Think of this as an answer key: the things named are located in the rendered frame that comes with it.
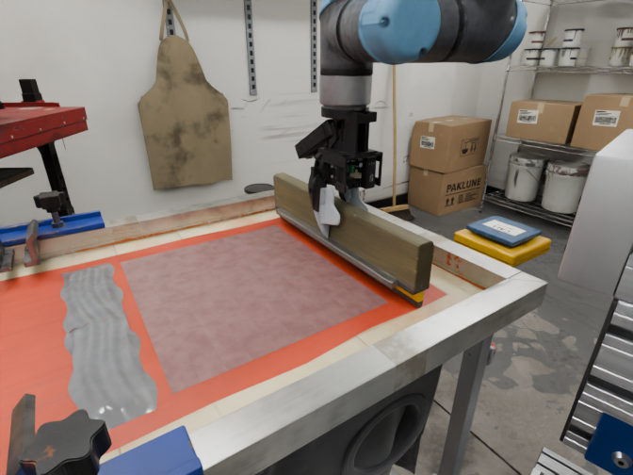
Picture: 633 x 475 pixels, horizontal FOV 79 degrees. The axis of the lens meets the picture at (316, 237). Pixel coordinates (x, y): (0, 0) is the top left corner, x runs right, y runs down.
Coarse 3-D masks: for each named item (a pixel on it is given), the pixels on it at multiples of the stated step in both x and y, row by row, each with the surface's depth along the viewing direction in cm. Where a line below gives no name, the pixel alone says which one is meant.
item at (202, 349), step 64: (320, 256) 67; (128, 320) 50; (192, 320) 50; (256, 320) 50; (320, 320) 50; (384, 320) 50; (0, 384) 40; (64, 384) 40; (192, 384) 40; (256, 384) 40; (0, 448) 34
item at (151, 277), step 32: (256, 224) 80; (288, 224) 80; (128, 256) 67; (160, 256) 67; (192, 256) 67; (224, 256) 67; (256, 256) 67; (288, 256) 67; (0, 288) 57; (32, 288) 57; (128, 288) 57; (160, 288) 57; (192, 288) 57; (0, 320) 50; (32, 320) 50; (0, 352) 45
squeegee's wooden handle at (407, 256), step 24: (288, 192) 75; (312, 216) 69; (360, 216) 57; (336, 240) 64; (360, 240) 58; (384, 240) 53; (408, 240) 50; (384, 264) 55; (408, 264) 50; (408, 288) 52
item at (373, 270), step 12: (288, 216) 75; (300, 228) 71; (312, 228) 69; (324, 240) 65; (336, 252) 62; (348, 252) 61; (360, 264) 58; (372, 264) 57; (372, 276) 56; (384, 276) 54
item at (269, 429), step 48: (336, 192) 88; (48, 240) 65; (96, 240) 69; (432, 240) 64; (480, 288) 57; (528, 288) 51; (432, 336) 42; (480, 336) 46; (336, 384) 36; (384, 384) 38; (192, 432) 31; (240, 432) 31; (288, 432) 32
